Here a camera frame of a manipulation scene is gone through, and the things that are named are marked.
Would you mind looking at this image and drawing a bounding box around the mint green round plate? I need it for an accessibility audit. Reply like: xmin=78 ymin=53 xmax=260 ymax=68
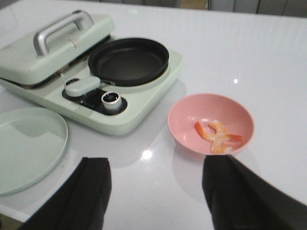
xmin=0 ymin=107 xmax=68 ymax=196

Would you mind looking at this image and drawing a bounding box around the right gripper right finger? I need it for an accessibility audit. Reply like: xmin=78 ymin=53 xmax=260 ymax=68
xmin=202 ymin=155 xmax=307 ymax=230

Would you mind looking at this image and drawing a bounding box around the right silver control knob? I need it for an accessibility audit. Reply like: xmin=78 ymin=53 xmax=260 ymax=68
xmin=101 ymin=91 xmax=122 ymax=114

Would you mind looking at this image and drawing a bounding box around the black round frying pan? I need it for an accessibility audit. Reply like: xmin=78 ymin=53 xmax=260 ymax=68
xmin=64 ymin=37 xmax=170 ymax=97

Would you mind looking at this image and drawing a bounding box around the pink bowl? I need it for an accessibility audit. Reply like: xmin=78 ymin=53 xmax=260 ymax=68
xmin=167 ymin=93 xmax=255 ymax=158

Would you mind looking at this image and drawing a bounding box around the orange cooked shrimp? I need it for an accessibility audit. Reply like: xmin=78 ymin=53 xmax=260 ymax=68
xmin=194 ymin=121 xmax=214 ymax=141

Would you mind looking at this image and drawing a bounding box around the mint green breakfast maker base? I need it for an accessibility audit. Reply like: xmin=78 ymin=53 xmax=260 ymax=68
xmin=0 ymin=50 xmax=183 ymax=135

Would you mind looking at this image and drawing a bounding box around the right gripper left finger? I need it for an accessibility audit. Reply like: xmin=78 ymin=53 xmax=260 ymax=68
xmin=19 ymin=157 xmax=112 ymax=230

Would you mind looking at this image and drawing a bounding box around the breakfast maker hinged lid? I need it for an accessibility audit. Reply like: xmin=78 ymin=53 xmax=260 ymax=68
xmin=0 ymin=10 xmax=115 ymax=85

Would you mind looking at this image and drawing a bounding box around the silver control knob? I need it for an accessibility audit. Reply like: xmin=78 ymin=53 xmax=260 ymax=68
xmin=64 ymin=78 xmax=80 ymax=87
xmin=101 ymin=91 xmax=122 ymax=114

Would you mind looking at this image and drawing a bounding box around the left silver control knob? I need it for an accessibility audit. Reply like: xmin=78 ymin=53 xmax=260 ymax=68
xmin=64 ymin=78 xmax=80 ymax=87

